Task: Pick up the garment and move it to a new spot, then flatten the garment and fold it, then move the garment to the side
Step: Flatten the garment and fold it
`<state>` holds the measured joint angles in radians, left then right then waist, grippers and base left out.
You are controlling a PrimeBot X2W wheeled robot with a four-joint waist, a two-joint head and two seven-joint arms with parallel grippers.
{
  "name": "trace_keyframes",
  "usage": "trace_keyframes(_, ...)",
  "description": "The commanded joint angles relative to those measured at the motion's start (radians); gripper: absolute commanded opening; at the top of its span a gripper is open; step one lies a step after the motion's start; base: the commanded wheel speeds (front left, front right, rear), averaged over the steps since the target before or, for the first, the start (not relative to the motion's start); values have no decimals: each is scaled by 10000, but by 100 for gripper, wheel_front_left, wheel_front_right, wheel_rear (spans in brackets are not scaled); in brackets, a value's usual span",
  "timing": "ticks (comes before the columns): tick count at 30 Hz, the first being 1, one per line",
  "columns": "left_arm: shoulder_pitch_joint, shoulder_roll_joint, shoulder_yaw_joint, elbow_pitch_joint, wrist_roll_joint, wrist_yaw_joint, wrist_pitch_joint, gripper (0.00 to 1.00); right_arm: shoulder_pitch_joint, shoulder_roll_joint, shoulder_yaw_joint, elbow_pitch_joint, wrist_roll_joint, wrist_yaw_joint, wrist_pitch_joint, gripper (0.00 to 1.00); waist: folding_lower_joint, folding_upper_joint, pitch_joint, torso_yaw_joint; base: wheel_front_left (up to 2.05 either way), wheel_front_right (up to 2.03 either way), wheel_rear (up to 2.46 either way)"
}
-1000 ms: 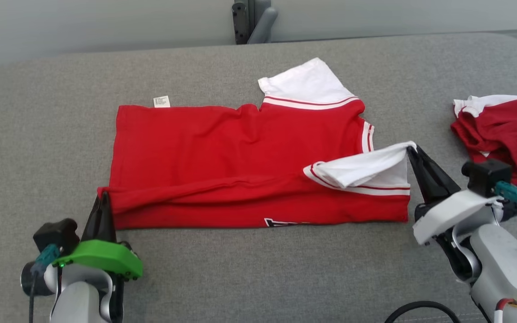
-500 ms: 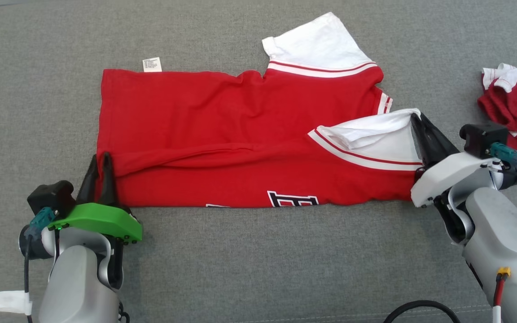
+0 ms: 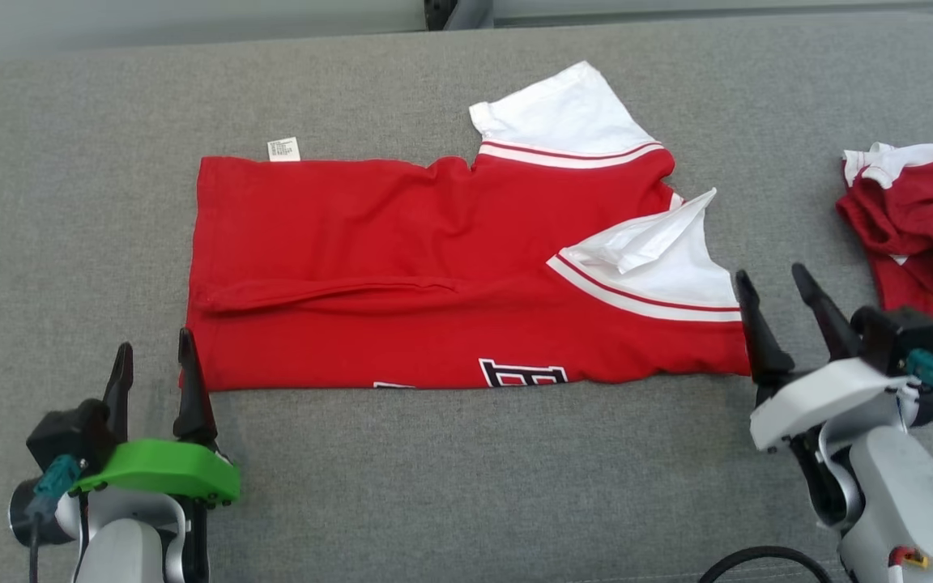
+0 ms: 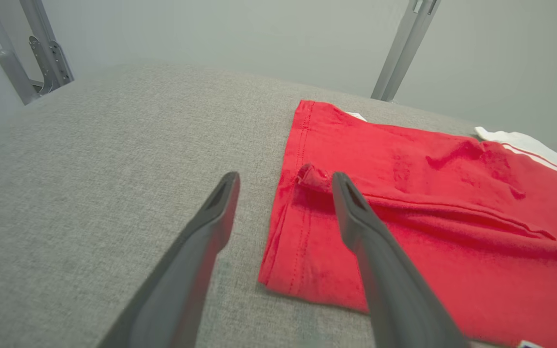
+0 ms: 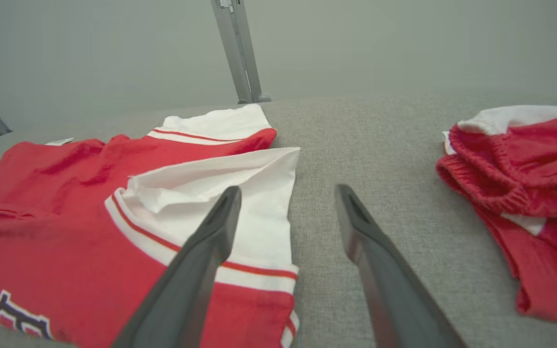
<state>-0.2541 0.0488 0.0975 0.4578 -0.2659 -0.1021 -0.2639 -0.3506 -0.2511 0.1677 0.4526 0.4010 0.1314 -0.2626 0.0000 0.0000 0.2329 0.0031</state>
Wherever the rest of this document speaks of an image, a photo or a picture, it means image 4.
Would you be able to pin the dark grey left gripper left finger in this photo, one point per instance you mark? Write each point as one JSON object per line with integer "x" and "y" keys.
{"x": 177, "y": 299}

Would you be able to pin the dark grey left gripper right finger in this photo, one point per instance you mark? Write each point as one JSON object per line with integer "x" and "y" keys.
{"x": 394, "y": 299}

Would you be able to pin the grey metal partition post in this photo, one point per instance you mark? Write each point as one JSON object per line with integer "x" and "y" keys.
{"x": 36, "y": 19}
{"x": 404, "y": 48}

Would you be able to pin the dark post bracket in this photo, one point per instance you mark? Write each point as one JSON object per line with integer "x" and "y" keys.
{"x": 51, "y": 63}

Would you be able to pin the grey fabric sofa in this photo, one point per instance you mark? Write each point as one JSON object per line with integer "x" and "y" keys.
{"x": 90, "y": 193}

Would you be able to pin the red shirt with white sleeves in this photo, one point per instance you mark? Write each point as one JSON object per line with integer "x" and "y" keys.
{"x": 452, "y": 241}

